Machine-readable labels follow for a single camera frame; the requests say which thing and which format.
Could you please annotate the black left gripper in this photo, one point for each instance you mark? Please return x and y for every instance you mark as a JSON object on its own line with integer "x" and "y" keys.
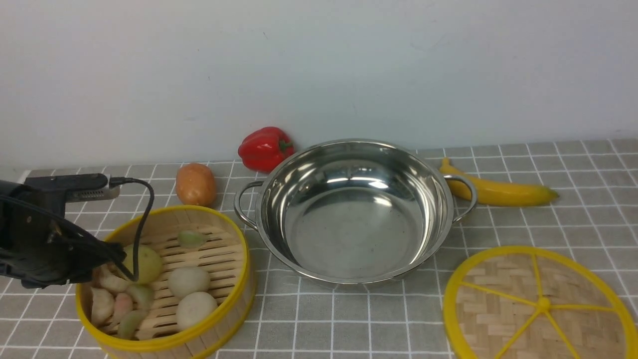
{"x": 40, "y": 247}

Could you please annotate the white round bun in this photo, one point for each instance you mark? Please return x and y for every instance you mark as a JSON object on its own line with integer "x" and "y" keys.
{"x": 194, "y": 308}
{"x": 187, "y": 280}

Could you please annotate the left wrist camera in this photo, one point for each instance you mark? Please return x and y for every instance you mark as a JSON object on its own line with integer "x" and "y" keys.
{"x": 75, "y": 188}

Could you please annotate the red bell pepper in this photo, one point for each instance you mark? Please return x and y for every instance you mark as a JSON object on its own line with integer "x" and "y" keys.
{"x": 265, "y": 149}

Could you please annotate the white round bun lower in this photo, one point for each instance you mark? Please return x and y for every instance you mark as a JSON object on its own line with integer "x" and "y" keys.
{"x": 194, "y": 308}

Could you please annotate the woven bamboo steamer lid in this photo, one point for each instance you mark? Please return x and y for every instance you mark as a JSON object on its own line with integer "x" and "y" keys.
{"x": 531, "y": 303}

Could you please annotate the white dumpling lower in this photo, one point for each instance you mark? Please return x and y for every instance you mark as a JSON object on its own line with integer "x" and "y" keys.
{"x": 102, "y": 306}

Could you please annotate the white round bun upper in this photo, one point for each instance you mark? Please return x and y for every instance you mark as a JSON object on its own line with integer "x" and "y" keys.
{"x": 187, "y": 280}

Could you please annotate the pink dumpling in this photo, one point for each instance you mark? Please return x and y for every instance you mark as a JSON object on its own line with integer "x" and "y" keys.
{"x": 123, "y": 304}

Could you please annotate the small green dumpling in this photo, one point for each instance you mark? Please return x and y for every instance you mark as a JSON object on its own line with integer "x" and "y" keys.
{"x": 191, "y": 239}

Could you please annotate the green dumpling lower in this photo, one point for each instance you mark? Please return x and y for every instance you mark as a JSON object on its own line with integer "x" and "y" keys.
{"x": 130, "y": 322}

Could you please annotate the white dumpling upper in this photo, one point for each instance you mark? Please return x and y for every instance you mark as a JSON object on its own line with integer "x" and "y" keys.
{"x": 110, "y": 282}

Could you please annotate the white dumpling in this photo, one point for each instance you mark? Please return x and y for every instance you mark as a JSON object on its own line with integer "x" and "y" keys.
{"x": 102, "y": 306}
{"x": 110, "y": 282}

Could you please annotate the yellow banana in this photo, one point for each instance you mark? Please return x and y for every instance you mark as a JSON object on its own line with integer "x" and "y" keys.
{"x": 504, "y": 194}

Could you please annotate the grey checkered tablecloth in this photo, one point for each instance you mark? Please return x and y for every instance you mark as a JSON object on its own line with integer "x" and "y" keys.
{"x": 594, "y": 222}

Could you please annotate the large green-white bun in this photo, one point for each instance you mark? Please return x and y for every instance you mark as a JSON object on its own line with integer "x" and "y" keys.
{"x": 150, "y": 263}

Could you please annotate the brown potato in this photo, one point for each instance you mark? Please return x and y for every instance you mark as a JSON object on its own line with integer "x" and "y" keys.
{"x": 196, "y": 185}

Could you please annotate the stainless steel pot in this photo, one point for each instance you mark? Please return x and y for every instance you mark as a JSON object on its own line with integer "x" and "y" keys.
{"x": 354, "y": 212}

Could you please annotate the pale green dumpling middle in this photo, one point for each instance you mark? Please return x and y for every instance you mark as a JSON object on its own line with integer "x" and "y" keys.
{"x": 142, "y": 295}

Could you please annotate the bamboo steamer basket yellow rim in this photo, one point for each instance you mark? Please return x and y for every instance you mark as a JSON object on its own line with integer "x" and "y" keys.
{"x": 225, "y": 257}

